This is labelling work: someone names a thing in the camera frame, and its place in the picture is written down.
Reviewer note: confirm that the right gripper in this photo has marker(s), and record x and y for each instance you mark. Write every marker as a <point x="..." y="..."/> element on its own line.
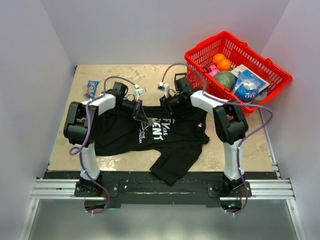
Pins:
<point x="167" y="107"/>

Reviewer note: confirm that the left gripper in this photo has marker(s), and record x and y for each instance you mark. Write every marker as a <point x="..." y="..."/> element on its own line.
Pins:
<point x="140" y="115"/>

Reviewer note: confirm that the black printed t-shirt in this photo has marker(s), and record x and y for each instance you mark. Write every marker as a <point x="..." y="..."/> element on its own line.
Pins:
<point x="178" y="137"/>

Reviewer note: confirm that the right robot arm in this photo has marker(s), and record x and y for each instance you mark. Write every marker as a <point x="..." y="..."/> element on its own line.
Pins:
<point x="229" y="121"/>

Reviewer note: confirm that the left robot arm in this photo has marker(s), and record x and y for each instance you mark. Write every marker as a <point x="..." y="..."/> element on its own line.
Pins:
<point x="81" y="130"/>

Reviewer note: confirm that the blue candy packet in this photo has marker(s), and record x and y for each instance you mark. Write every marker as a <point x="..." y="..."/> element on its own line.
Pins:
<point x="91" y="89"/>

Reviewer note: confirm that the pink be you box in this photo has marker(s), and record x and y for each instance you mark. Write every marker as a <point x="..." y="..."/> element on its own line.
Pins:
<point x="212" y="69"/>

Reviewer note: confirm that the green netted melon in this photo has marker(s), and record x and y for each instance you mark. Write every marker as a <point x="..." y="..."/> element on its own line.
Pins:
<point x="226" y="79"/>

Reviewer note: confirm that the lower orange fruit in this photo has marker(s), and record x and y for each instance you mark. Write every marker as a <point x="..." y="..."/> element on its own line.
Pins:
<point x="224" y="65"/>

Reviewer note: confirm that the orange fruit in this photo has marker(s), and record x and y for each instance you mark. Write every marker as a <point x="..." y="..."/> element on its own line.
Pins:
<point x="218" y="57"/>
<point x="224" y="65"/>

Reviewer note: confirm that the upper orange fruit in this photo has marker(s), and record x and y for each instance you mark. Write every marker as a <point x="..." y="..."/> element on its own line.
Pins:
<point x="218" y="57"/>

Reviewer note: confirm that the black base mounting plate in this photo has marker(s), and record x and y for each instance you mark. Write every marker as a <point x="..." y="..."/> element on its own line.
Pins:
<point x="144" y="188"/>

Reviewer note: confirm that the blue plastic package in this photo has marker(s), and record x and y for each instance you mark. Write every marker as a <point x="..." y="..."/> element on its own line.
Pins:
<point x="246" y="89"/>

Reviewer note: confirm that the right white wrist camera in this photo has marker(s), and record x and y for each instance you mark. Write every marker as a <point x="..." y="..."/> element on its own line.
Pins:
<point x="164" y="87"/>

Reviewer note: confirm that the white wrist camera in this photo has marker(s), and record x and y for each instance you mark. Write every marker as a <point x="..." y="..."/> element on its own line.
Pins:
<point x="138" y="91"/>
<point x="164" y="87"/>

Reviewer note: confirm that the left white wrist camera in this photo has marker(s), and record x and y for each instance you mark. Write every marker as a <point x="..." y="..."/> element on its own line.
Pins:
<point x="138" y="91"/>

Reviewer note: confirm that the black wire frame cube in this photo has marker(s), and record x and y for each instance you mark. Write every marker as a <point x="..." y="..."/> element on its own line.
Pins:
<point x="180" y="77"/>

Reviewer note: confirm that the aluminium rail frame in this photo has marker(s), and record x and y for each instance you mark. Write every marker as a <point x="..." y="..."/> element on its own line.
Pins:
<point x="143" y="207"/>

